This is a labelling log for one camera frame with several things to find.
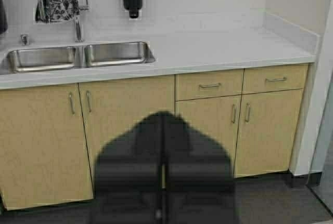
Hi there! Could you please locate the right wooden drawer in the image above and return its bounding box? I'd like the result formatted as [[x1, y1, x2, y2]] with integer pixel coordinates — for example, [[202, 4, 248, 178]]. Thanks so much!
[[242, 63, 309, 94]]

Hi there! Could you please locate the chrome kitchen faucet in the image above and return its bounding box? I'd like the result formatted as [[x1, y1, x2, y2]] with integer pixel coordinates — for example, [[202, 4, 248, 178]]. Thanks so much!
[[34, 0, 89, 42]]

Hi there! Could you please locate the lower right cabinet door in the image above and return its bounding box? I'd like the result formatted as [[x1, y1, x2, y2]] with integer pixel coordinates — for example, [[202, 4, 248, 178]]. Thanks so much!
[[234, 89, 303, 178]]

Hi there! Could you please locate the stainless steel double sink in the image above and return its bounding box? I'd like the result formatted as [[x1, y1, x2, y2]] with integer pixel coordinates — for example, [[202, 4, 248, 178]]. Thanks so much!
[[1, 42, 156, 75]]

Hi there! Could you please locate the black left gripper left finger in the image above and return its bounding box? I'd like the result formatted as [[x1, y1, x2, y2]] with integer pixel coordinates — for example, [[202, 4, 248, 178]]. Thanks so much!
[[91, 112, 163, 223]]

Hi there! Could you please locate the black white patterned cloth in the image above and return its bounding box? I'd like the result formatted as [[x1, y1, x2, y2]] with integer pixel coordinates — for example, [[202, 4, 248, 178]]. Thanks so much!
[[39, 0, 80, 23]]

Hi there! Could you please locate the lower left cabinet door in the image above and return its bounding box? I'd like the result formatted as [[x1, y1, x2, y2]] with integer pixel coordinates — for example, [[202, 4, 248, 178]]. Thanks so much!
[[175, 95, 241, 165]]

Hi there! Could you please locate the wooden drawer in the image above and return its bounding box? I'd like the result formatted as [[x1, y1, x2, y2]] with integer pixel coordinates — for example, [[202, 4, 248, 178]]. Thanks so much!
[[175, 69, 244, 101], [242, 63, 309, 94]]

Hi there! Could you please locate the small chrome counter dispenser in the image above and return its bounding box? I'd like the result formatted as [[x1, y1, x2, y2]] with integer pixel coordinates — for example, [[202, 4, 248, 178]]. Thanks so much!
[[20, 33, 29, 46]]

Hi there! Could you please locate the sink cabinet door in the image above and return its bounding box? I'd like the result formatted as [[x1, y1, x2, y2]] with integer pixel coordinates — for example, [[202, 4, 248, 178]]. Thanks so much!
[[79, 75, 175, 196], [1, 84, 93, 210]]

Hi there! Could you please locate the left wooden drawer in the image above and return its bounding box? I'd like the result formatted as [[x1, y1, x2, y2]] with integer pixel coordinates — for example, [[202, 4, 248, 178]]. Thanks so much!
[[175, 69, 244, 101]]

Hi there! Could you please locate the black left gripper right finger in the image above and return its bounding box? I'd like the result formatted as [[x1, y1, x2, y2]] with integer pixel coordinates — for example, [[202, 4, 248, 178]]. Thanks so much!
[[163, 113, 240, 223]]

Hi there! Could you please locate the right sink cabinet door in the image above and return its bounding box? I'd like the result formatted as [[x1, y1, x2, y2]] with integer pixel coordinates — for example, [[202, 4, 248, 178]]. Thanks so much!
[[79, 75, 175, 196]]

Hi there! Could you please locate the black paper towel dispenser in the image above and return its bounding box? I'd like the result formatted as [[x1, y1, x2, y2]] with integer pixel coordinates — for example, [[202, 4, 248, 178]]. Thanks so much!
[[0, 0, 8, 34]]

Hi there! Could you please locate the left sink cabinet door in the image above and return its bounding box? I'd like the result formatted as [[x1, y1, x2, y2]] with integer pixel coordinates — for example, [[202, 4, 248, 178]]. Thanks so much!
[[1, 84, 93, 210]]

